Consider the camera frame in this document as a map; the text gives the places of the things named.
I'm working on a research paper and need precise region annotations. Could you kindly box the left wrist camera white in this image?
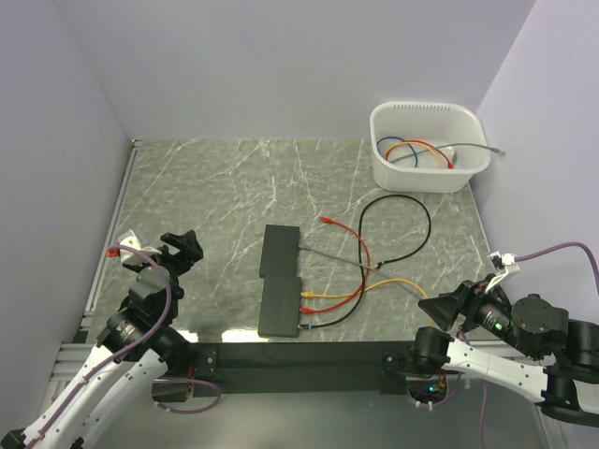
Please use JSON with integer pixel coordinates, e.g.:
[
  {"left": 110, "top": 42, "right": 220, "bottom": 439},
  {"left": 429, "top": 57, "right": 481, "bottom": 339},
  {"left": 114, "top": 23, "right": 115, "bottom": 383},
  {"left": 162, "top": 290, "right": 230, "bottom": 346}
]
[{"left": 106, "top": 230, "right": 159, "bottom": 266}]

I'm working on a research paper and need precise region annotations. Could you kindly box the yellow ethernet cable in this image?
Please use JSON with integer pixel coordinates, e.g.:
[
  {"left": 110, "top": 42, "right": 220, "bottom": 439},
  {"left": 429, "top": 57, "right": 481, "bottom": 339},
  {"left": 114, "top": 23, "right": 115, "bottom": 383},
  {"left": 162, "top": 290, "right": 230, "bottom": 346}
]
[{"left": 301, "top": 278, "right": 434, "bottom": 328}]

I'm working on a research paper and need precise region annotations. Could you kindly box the white plastic bin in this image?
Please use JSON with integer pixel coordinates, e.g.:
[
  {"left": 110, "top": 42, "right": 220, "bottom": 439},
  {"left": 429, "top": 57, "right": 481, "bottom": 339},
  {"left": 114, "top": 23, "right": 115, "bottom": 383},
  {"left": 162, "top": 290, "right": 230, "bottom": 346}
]
[{"left": 370, "top": 101, "right": 491, "bottom": 193}]

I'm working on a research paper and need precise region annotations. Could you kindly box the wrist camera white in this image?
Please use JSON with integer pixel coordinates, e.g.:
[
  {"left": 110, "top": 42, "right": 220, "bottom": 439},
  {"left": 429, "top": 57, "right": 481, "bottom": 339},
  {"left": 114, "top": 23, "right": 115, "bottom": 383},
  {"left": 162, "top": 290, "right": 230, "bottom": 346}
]
[
  {"left": 485, "top": 252, "right": 520, "bottom": 293},
  {"left": 106, "top": 230, "right": 159, "bottom": 266}
]

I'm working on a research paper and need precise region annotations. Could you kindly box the blue cable in bin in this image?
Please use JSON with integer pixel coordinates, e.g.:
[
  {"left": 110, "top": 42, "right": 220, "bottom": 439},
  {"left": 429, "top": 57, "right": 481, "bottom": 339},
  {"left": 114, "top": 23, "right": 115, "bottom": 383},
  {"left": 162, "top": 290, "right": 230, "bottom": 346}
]
[{"left": 377, "top": 136, "right": 420, "bottom": 167}]

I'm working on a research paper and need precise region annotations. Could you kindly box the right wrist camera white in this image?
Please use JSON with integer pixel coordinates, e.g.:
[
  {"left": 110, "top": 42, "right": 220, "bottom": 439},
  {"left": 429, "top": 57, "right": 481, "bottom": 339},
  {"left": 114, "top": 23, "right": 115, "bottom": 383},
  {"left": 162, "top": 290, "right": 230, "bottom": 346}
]
[{"left": 485, "top": 252, "right": 520, "bottom": 293}]

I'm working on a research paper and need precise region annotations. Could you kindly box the orange cable in bin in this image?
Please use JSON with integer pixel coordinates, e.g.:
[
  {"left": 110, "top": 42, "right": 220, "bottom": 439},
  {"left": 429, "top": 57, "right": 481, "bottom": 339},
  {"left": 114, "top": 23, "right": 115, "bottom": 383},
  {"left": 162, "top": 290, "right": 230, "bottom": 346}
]
[{"left": 384, "top": 139, "right": 453, "bottom": 168}]

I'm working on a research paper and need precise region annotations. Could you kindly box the black base beam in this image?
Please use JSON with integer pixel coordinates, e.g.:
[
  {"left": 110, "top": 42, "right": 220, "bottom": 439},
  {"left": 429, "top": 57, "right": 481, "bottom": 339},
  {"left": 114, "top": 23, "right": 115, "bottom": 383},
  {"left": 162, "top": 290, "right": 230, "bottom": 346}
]
[{"left": 132, "top": 340, "right": 446, "bottom": 404}]

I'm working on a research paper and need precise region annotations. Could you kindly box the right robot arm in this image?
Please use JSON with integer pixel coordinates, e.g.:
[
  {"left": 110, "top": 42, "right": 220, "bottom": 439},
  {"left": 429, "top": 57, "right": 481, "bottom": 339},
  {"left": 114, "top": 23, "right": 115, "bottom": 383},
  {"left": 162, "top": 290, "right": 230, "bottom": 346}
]
[{"left": 411, "top": 281, "right": 598, "bottom": 427}]

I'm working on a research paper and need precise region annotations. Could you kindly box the black ethernet cable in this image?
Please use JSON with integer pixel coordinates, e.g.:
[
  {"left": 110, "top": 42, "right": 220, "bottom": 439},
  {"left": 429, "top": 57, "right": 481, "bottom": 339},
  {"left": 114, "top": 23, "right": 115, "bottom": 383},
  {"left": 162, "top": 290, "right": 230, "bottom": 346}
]
[{"left": 299, "top": 194, "right": 431, "bottom": 329}]

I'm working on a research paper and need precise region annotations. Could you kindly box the red ethernet cable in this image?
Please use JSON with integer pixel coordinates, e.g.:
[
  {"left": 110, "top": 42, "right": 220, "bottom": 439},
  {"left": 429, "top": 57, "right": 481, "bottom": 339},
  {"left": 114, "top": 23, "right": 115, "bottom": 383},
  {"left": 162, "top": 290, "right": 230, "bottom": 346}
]
[{"left": 299, "top": 215, "right": 372, "bottom": 313}]

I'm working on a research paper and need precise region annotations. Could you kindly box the grey cable in bin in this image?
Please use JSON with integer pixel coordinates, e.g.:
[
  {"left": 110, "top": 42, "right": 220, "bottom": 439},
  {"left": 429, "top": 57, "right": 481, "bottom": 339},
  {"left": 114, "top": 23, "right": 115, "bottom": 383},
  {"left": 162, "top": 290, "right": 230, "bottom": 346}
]
[{"left": 390, "top": 143, "right": 507, "bottom": 165}]

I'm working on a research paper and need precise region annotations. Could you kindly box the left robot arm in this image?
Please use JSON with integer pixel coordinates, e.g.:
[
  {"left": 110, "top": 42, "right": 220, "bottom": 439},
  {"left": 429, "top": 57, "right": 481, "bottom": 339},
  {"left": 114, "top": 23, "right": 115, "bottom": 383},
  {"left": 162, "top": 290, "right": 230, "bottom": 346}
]
[{"left": 1, "top": 230, "right": 203, "bottom": 448}]

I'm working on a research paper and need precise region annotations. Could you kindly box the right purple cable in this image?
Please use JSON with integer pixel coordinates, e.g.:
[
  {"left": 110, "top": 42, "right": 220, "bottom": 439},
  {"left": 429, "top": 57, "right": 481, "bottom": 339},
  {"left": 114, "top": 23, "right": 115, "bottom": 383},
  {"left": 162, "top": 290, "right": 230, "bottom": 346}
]
[{"left": 439, "top": 241, "right": 599, "bottom": 449}]

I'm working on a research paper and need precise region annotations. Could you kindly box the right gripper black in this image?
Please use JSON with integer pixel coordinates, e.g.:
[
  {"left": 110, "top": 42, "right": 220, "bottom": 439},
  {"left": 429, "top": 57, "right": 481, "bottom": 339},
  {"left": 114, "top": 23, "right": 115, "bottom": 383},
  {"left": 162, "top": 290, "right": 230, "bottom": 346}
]
[{"left": 415, "top": 270, "right": 542, "bottom": 357}]

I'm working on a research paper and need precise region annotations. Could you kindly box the black network switch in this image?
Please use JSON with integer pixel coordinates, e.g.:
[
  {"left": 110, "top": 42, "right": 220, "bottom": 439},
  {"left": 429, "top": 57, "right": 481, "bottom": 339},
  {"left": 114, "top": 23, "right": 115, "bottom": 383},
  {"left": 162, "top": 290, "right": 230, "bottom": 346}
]
[
  {"left": 257, "top": 276, "right": 302, "bottom": 338},
  {"left": 258, "top": 224, "right": 300, "bottom": 278}
]

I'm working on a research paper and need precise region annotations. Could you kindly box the red cable in bin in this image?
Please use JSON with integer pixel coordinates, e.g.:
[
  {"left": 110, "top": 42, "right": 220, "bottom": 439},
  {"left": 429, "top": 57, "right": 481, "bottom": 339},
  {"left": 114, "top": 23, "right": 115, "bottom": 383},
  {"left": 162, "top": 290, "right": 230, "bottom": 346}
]
[{"left": 406, "top": 138, "right": 456, "bottom": 168}]

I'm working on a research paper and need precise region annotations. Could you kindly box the grey ethernet cable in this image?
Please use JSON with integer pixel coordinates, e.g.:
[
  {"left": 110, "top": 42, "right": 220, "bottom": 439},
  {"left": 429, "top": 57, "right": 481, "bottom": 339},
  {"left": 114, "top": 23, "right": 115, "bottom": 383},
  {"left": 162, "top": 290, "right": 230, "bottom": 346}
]
[{"left": 299, "top": 245, "right": 430, "bottom": 300}]

